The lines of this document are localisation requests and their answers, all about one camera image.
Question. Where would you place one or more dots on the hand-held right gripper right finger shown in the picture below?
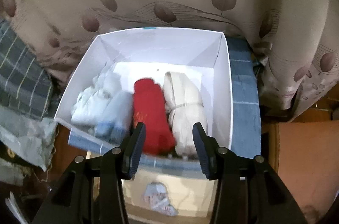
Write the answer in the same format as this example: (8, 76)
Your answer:
(204, 149)

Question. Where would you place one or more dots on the grey plaid cloth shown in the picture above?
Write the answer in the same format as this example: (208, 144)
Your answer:
(21, 75)

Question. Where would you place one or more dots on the light blue underwear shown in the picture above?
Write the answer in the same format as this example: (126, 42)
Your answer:
(116, 112)

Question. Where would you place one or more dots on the white plastic bag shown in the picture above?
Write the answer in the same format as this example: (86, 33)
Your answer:
(23, 139)

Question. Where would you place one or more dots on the pale white underwear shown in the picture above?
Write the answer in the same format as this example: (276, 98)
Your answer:
(92, 104)

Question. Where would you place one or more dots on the blue plaid cloth cover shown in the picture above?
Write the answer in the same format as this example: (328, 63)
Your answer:
(243, 107)

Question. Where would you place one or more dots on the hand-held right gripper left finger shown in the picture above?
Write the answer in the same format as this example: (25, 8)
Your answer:
(136, 147)

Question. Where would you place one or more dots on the beige underwear with lace band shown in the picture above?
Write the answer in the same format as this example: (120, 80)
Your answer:
(185, 104)

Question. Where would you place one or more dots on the brown wooden furniture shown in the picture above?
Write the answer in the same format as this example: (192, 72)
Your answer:
(304, 160)

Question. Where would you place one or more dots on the white cardboard box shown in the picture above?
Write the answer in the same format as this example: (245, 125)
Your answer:
(159, 54)

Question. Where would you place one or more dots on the red underwear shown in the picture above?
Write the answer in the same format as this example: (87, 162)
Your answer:
(151, 112)

